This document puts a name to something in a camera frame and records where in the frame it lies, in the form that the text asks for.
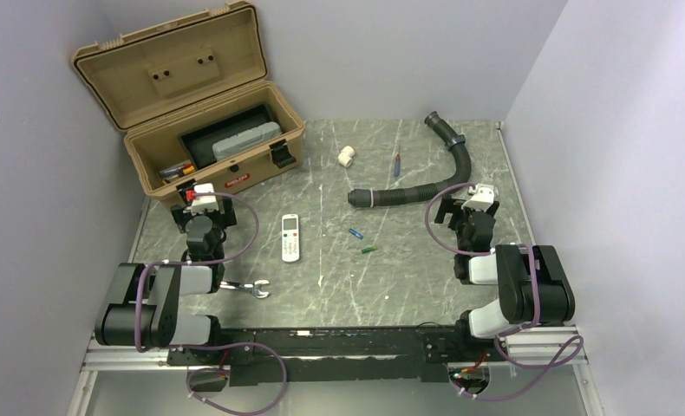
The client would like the white remote control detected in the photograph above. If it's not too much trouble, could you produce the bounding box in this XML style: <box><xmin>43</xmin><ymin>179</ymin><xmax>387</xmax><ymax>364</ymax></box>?
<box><xmin>281</xmin><ymin>214</ymin><xmax>301</xmax><ymax>263</ymax></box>

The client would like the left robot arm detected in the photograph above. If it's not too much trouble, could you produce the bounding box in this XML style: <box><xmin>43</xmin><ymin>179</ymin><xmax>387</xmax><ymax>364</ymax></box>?
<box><xmin>95</xmin><ymin>198</ymin><xmax>237</xmax><ymax>364</ymax></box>

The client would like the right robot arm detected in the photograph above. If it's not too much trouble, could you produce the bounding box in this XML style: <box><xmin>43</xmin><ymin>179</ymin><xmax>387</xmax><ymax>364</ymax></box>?
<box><xmin>434</xmin><ymin>196</ymin><xmax>576</xmax><ymax>360</ymax></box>

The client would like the orange black tool in toolbox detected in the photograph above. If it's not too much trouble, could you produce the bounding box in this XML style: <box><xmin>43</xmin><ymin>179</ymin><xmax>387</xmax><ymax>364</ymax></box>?
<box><xmin>159</xmin><ymin>160</ymin><xmax>196</xmax><ymax>184</ymax></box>

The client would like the silver open-end wrench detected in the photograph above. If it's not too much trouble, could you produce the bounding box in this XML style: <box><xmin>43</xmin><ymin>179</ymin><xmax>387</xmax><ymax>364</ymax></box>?
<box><xmin>220</xmin><ymin>279</ymin><xmax>270</xmax><ymax>299</ymax></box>

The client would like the black tray in toolbox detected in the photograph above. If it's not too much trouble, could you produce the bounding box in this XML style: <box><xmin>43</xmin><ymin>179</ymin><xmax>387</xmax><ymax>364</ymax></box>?
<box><xmin>179</xmin><ymin>104</ymin><xmax>280</xmax><ymax>170</ymax></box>

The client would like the grey plastic case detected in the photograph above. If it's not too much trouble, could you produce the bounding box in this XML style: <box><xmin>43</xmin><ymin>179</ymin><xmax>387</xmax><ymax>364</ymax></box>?
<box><xmin>212</xmin><ymin>121</ymin><xmax>282</xmax><ymax>162</ymax></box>

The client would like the white pipe fitting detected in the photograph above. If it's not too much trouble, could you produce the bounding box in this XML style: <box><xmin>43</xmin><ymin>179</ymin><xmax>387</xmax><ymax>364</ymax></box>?
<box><xmin>337</xmin><ymin>146</ymin><xmax>356</xmax><ymax>168</ymax></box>

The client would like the tan plastic toolbox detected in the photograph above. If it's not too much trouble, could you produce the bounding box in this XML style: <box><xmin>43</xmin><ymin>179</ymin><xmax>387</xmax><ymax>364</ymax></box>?
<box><xmin>72</xmin><ymin>1</ymin><xmax>305</xmax><ymax>207</ymax></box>

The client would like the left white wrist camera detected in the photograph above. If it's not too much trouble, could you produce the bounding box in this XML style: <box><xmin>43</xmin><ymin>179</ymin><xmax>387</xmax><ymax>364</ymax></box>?
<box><xmin>186</xmin><ymin>183</ymin><xmax>219</xmax><ymax>215</ymax></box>

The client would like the black corrugated hose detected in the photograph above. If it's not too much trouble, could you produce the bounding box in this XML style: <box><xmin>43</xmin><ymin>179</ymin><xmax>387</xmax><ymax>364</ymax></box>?
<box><xmin>347</xmin><ymin>111</ymin><xmax>473</xmax><ymax>209</ymax></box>

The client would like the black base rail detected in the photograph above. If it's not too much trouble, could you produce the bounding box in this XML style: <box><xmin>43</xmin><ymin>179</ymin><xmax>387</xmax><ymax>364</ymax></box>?
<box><xmin>166</xmin><ymin>323</ymin><xmax>503</xmax><ymax>387</ymax></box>

